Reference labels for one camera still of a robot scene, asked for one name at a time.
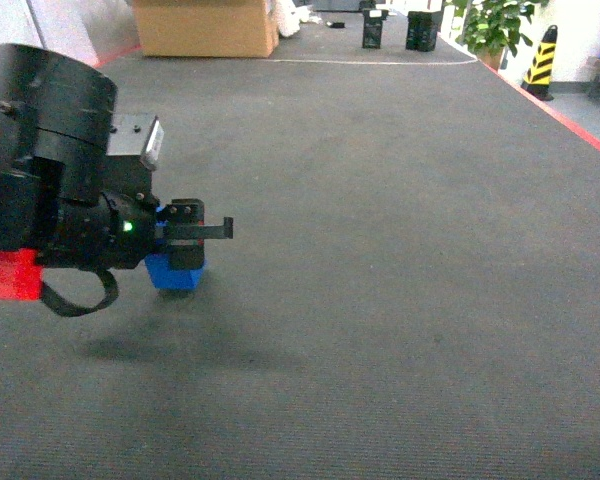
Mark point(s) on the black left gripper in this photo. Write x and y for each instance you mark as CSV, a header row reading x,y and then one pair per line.
x,y
119,231

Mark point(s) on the blue rectangular block part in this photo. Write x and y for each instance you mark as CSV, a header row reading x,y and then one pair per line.
x,y
160,274

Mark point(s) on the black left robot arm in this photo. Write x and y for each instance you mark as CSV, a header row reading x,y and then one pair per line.
x,y
76,185

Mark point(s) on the large cardboard box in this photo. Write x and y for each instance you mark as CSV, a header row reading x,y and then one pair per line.
x,y
206,29

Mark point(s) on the black crate left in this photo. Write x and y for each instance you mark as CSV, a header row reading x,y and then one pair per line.
x,y
373,21

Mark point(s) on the black crate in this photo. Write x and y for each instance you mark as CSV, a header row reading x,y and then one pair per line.
x,y
422,30
373,21

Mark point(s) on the black crate right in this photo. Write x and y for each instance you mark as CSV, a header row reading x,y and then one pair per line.
x,y
422,30

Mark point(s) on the green potted plant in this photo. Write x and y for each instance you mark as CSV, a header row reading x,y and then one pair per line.
x,y
491,27

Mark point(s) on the yellow black traffic cone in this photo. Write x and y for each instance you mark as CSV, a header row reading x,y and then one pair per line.
x,y
537,79

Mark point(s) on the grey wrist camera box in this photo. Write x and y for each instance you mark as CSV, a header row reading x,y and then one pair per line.
x,y
136,135

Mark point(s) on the red conveyor frame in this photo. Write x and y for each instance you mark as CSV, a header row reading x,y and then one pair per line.
x,y
568,123

